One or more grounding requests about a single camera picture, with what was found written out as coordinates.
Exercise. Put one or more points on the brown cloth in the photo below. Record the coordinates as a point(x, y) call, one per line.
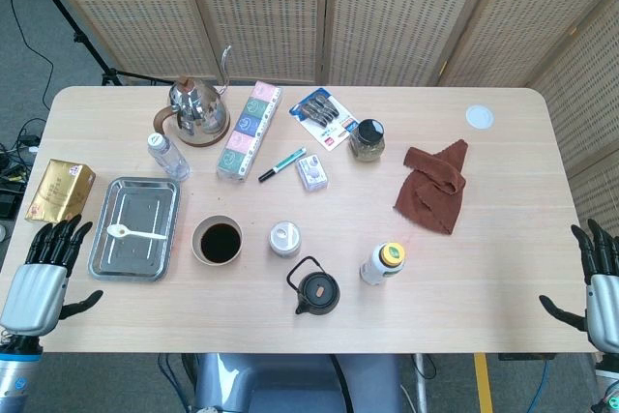
point(433, 190)

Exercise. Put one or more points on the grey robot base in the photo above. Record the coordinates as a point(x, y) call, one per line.
point(295, 384)

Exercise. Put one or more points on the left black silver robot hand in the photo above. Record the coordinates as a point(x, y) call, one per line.
point(36, 289)

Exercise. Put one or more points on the white pull-tab can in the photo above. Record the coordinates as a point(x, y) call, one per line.
point(284, 238)

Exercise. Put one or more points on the beige cup of coffee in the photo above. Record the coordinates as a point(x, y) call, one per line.
point(216, 241)

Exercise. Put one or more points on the wooden woven folding screen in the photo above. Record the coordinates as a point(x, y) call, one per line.
point(338, 11)

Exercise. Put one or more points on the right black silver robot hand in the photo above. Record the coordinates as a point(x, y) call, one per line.
point(602, 302)

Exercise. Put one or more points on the white bottle yellow cap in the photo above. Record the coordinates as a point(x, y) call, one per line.
point(384, 263)

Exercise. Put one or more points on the multicolour tissue pack row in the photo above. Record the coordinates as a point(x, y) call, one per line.
point(249, 132)

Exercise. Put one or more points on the green white marker pen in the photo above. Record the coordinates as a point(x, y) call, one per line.
point(283, 164)

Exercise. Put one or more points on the clear plastic water bottle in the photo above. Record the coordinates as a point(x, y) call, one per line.
point(168, 156)

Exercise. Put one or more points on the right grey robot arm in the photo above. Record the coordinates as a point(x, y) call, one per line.
point(608, 384)

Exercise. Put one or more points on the black clips blister card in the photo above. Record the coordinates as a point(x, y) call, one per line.
point(321, 115)

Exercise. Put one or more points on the silver table leg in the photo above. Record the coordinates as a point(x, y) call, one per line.
point(421, 384)

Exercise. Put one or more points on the stainless steel rectangular tray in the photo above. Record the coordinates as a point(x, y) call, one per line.
point(134, 229)

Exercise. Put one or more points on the black tripod stand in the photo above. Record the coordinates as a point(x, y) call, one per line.
point(72, 28)

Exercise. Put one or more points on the white round lid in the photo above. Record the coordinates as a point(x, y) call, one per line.
point(480, 116)

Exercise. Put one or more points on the glass jar black lid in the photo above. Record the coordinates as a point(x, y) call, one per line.
point(368, 139)

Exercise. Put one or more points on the black cast iron teapot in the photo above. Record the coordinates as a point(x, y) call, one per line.
point(314, 289)

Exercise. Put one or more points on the gold box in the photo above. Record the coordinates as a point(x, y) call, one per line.
point(60, 195)

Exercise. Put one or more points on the white plastic spoon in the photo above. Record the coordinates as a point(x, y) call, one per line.
point(126, 232)

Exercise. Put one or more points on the steel gooseneck kettle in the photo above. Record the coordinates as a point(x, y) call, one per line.
point(198, 113)

